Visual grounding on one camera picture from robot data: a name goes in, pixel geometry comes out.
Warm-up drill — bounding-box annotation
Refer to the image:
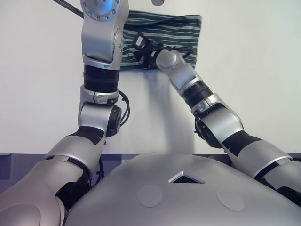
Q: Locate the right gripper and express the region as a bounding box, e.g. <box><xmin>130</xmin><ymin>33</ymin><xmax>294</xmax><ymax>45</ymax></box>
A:
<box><xmin>138</xmin><ymin>41</ymin><xmax>163</xmax><ymax>69</ymax></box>

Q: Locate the green striped T-shirt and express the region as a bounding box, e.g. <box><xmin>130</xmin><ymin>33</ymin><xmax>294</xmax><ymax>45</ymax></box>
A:
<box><xmin>119</xmin><ymin>10</ymin><xmax>203</xmax><ymax>71</ymax></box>

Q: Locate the robot body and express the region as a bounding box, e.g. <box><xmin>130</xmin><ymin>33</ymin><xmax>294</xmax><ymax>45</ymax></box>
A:
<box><xmin>64</xmin><ymin>152</ymin><xmax>301</xmax><ymax>226</ymax></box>

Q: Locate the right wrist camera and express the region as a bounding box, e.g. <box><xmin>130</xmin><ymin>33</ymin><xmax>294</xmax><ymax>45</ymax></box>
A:
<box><xmin>132</xmin><ymin>33</ymin><xmax>149</xmax><ymax>51</ymax></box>

